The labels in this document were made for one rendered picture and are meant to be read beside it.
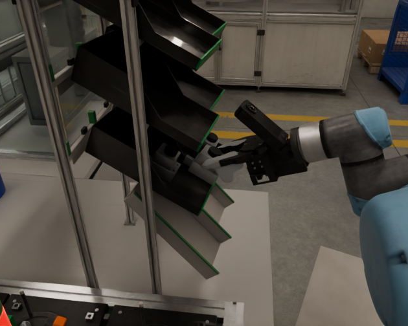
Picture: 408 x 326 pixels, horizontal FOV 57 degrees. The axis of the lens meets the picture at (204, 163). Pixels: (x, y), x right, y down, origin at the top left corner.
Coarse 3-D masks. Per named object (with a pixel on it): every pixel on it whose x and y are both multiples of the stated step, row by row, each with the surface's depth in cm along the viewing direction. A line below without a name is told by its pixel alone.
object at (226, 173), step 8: (232, 152) 77; (208, 160) 79; (216, 160) 77; (208, 168) 79; (216, 168) 78; (224, 168) 78; (232, 168) 77; (240, 168) 77; (224, 176) 79; (232, 176) 78
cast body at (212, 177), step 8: (208, 152) 80; (216, 152) 80; (184, 160) 84; (192, 160) 83; (200, 160) 80; (192, 168) 82; (200, 168) 81; (200, 176) 82; (208, 176) 82; (216, 176) 81
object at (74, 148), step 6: (72, 66) 77; (60, 72) 73; (66, 72) 74; (60, 78) 72; (54, 84) 70; (108, 108) 99; (102, 114) 95; (90, 126) 89; (90, 132) 88; (78, 138) 84; (84, 138) 85; (78, 144) 82; (72, 150) 80; (72, 156) 79
